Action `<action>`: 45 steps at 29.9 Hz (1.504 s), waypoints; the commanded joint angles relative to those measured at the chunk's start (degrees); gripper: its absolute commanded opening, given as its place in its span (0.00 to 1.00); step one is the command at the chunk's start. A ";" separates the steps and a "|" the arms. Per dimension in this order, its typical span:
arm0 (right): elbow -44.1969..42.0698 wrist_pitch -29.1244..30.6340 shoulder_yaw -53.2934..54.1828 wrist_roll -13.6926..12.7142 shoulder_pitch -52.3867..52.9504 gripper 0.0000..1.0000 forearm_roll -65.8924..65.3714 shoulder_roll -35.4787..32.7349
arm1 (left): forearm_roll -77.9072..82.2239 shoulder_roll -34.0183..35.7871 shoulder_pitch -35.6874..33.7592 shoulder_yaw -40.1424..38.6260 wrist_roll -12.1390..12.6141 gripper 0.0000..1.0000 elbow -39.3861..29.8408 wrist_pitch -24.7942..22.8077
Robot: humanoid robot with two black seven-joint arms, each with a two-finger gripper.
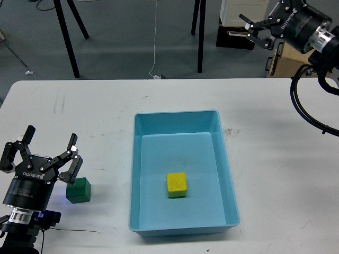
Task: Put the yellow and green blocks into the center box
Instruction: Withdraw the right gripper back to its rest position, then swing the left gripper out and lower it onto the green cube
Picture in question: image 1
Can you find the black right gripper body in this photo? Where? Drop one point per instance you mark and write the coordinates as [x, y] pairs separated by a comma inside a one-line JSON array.
[[302, 26]]

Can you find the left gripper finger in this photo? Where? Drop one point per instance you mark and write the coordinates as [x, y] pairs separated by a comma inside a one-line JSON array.
[[51, 167], [11, 148]]

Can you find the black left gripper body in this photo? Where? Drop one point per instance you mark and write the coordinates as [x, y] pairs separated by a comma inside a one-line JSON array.
[[31, 188]]

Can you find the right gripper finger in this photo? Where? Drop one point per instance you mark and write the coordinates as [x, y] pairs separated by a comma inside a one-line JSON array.
[[253, 29]]

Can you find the green wooden block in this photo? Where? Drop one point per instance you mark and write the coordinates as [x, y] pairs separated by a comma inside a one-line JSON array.
[[79, 191]]

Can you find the yellow wooden block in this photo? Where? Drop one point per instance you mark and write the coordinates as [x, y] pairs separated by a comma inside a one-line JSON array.
[[176, 185]]

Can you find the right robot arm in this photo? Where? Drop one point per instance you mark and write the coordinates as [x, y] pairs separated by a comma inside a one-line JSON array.
[[320, 63]]

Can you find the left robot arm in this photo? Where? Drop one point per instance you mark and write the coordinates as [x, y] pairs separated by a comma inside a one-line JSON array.
[[21, 227]]

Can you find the light wooden box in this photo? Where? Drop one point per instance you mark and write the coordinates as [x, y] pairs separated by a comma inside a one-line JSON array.
[[285, 61]]

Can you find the black storage box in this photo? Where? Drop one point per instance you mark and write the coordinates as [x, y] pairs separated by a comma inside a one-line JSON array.
[[233, 37]]

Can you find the white plastic container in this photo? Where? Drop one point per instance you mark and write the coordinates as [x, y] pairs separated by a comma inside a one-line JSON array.
[[252, 9]]

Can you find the black table legs right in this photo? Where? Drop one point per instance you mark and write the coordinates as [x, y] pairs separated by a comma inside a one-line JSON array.
[[199, 17]]

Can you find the blue plastic bin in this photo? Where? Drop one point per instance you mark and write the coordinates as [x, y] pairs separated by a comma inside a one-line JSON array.
[[174, 142]]

